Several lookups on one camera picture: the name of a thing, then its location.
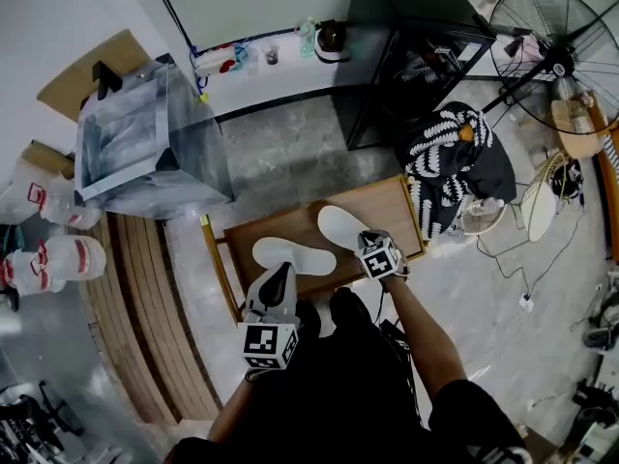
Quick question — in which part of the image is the black standing fan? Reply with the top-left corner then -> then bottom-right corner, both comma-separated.
483,0 -> 619,137

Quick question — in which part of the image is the clear plastic storage bin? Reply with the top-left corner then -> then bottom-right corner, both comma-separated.
73,53 -> 236,220

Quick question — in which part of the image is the clear green bottle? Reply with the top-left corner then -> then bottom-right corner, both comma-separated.
299,16 -> 316,59

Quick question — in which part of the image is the white low ledge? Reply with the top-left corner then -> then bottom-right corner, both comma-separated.
195,31 -> 533,125

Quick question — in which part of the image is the round beige chair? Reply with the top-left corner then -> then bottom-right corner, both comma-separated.
449,200 -> 507,244

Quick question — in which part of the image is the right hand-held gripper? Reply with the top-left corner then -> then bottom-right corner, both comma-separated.
354,229 -> 405,282

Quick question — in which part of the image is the wooden slat platform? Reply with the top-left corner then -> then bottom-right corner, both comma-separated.
76,210 -> 223,427

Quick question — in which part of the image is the black white striped cloth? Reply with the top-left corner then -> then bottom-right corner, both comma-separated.
400,101 -> 494,241

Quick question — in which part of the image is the small cardboard box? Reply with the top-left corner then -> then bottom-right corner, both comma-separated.
21,138 -> 76,181

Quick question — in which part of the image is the person's right forearm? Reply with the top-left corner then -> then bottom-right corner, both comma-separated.
384,275 -> 468,398

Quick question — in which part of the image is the black tangled cable bundle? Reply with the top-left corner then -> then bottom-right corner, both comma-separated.
550,159 -> 584,200

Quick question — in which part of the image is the person's right hand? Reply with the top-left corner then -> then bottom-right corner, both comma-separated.
386,247 -> 412,283

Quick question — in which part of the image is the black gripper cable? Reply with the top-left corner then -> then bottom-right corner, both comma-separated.
376,282 -> 412,357

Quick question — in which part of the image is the dark round kettle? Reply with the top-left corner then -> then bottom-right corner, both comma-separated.
313,19 -> 352,65

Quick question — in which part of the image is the black floor cable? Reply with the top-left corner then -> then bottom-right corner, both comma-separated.
476,205 -> 581,304

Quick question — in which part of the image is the white slipper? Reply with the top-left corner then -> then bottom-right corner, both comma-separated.
251,236 -> 338,276
317,204 -> 376,251

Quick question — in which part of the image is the black window cord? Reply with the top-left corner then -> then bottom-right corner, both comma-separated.
147,0 -> 202,96

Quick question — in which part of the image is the wooden shelf cart gold frame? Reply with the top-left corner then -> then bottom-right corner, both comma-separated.
198,174 -> 429,326

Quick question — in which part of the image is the black faucet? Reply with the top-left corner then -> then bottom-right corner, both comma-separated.
91,60 -> 125,102

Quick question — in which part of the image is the gold wire chair white seat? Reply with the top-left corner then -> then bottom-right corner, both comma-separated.
512,152 -> 570,244

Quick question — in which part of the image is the clear plastic water bottle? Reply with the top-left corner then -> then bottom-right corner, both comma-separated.
466,196 -> 505,217

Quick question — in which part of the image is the person's black clothing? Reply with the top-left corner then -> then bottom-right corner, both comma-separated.
166,287 -> 533,464

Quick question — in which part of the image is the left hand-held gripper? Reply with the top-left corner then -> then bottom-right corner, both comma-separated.
236,261 -> 302,372

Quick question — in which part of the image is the large cardboard sheet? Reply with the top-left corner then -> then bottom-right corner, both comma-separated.
37,29 -> 151,123

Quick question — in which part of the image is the person's left forearm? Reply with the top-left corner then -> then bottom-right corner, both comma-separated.
207,377 -> 265,447

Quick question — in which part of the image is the white container with red print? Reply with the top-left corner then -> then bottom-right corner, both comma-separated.
194,48 -> 238,77

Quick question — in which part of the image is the round wooden side table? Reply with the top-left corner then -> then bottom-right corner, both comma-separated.
550,97 -> 608,160

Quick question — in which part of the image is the black glass-door cabinet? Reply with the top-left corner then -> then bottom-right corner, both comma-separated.
345,0 -> 498,152

